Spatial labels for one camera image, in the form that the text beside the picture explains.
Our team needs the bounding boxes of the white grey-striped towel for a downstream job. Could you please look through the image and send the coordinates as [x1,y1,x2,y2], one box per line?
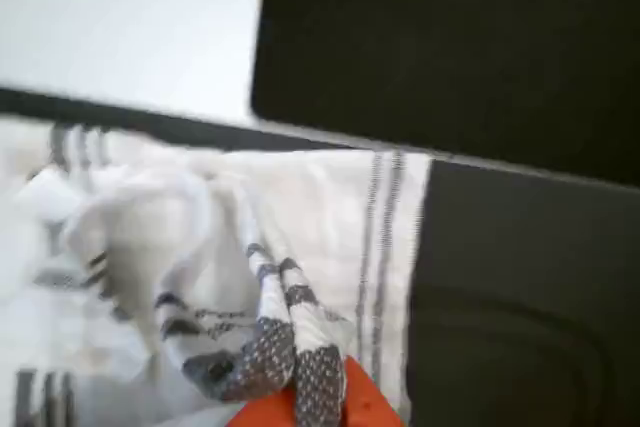
[0,119,434,427]

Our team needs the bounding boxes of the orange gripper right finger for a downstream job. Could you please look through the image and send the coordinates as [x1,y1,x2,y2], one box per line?
[342,355,404,427]

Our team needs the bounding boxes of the large dark grey desk mat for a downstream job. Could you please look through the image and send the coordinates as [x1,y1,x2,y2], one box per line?
[0,85,640,427]

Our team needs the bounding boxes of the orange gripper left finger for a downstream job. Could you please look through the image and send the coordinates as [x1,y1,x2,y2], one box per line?
[227,385,301,427]

